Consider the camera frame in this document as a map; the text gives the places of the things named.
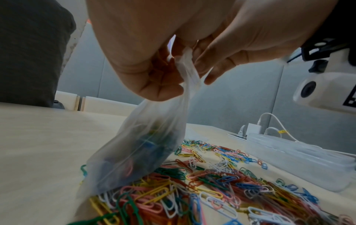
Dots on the person's left hand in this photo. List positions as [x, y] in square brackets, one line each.
[130, 33]

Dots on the person's right hand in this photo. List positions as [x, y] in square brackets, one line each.
[267, 26]

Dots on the clear plastic bag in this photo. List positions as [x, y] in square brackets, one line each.
[130, 125]

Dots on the wide white cabinet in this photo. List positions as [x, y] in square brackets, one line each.
[105, 105]

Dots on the narrow white cabinet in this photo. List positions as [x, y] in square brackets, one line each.
[66, 100]

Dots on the white power adapter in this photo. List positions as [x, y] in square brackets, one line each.
[252, 128]

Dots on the small bunch of paper clips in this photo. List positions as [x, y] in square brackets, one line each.
[151, 144]

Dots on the grey socket panel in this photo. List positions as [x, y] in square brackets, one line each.
[236, 135]

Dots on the translucent plastic storage box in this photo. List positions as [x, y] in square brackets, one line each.
[303, 160]

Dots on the pile of coloured paper clips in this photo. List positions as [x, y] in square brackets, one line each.
[222, 186]

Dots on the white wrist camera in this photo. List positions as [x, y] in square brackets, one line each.
[331, 85]

